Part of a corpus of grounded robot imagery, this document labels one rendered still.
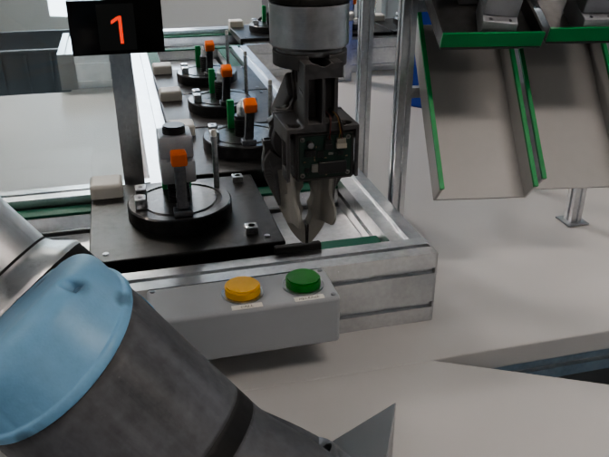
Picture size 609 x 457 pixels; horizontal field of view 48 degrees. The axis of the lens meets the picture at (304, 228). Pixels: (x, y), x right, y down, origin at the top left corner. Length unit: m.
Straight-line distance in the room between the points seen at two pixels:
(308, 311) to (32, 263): 0.34
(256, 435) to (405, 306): 0.52
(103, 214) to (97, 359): 0.61
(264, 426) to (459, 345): 0.49
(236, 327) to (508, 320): 0.38
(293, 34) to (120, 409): 0.38
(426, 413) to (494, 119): 0.45
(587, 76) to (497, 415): 0.56
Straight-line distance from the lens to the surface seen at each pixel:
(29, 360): 0.39
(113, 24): 0.98
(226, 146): 1.15
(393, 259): 0.86
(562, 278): 1.08
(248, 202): 0.98
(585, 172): 1.07
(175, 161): 0.87
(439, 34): 0.92
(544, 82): 1.11
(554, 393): 0.85
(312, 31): 0.64
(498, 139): 1.02
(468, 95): 1.04
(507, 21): 0.93
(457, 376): 0.84
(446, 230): 1.17
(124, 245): 0.89
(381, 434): 0.49
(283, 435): 0.44
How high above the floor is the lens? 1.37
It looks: 26 degrees down
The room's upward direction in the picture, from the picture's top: straight up
